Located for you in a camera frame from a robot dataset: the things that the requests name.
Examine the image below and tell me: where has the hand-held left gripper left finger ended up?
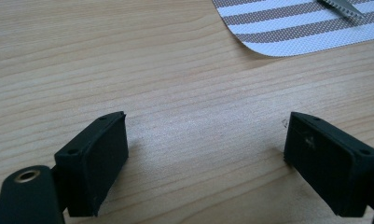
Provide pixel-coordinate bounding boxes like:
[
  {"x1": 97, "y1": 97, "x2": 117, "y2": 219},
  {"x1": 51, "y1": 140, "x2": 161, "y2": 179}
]
[{"x1": 53, "y1": 110, "x2": 130, "y2": 217}]

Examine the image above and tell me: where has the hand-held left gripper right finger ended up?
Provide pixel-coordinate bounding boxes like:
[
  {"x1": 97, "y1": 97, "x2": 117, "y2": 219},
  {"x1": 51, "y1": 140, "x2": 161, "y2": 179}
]
[{"x1": 283, "y1": 111, "x2": 374, "y2": 218}]

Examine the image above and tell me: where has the striped woven placemat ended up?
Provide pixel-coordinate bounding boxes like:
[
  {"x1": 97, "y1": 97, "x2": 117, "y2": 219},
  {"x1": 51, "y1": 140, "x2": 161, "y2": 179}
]
[{"x1": 212, "y1": 0, "x2": 374, "y2": 58}]

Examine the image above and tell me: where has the serrated metal knife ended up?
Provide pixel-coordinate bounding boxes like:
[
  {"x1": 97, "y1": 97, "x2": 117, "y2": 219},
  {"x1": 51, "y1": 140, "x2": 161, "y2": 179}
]
[{"x1": 316, "y1": 0, "x2": 367, "y2": 20}]

